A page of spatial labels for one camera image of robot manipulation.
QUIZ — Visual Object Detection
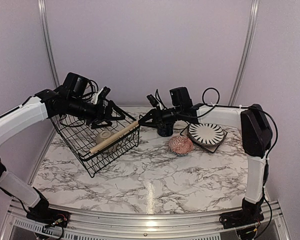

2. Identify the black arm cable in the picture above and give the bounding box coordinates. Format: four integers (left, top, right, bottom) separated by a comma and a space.
154, 87, 278, 161
59, 78, 101, 128

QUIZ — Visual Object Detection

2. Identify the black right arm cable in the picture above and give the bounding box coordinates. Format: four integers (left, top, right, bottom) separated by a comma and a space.
154, 87, 278, 161

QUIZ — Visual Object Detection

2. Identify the aluminium corner post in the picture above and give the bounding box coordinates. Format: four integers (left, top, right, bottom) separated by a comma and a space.
228, 0, 260, 106
37, 0, 60, 87

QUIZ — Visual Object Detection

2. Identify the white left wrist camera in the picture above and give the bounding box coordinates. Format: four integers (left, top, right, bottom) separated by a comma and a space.
90, 86, 111, 105

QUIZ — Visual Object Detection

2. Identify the dark blue mug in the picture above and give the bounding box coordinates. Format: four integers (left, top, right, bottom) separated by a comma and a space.
157, 123, 174, 137

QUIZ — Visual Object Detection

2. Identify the black wire dish rack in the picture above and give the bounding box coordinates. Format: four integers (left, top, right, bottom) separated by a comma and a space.
51, 108, 140, 178

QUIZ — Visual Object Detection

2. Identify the square floral plate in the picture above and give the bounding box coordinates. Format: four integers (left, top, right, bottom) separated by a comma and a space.
180, 124, 228, 153

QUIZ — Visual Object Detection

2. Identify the white round plate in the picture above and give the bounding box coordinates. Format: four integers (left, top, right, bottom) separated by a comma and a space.
188, 123, 226, 147

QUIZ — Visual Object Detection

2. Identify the beige ceramic bowl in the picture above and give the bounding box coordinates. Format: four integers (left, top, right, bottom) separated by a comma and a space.
95, 130, 121, 154

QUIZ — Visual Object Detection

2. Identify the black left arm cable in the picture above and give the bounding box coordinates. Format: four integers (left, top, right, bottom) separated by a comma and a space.
59, 78, 101, 128

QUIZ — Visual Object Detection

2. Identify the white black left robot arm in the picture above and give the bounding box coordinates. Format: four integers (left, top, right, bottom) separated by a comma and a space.
0, 72, 125, 223

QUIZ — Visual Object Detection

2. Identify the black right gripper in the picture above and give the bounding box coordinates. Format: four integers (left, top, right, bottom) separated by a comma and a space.
139, 105, 183, 129

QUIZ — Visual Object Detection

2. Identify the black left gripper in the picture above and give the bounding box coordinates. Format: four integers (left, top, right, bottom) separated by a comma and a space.
66, 95, 125, 129

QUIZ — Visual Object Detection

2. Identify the aluminium right corner post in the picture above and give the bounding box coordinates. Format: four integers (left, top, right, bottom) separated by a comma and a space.
228, 0, 260, 106

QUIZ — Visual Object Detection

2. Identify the aluminium front frame rail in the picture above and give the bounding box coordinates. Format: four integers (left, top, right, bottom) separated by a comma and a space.
0, 197, 291, 240

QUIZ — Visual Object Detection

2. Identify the blue white patterned bowl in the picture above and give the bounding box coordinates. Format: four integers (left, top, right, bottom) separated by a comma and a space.
168, 135, 194, 156

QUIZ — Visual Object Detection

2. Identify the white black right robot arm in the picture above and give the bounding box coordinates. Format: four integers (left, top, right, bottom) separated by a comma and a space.
138, 87, 277, 228

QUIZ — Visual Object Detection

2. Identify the aluminium left corner post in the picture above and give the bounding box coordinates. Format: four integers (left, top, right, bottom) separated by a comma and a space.
37, 0, 60, 87

